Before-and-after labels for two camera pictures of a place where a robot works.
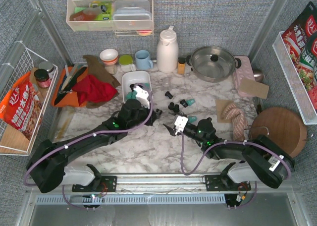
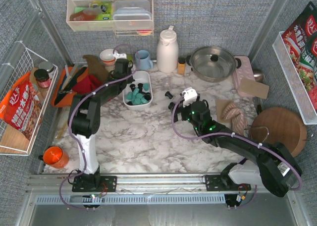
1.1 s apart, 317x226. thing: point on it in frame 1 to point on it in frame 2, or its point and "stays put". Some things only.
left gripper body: x=152 y=115 to x=126 y=80
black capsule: x=132 y=85 stays put
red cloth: x=91 y=89 stays put
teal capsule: x=129 y=95 stays put
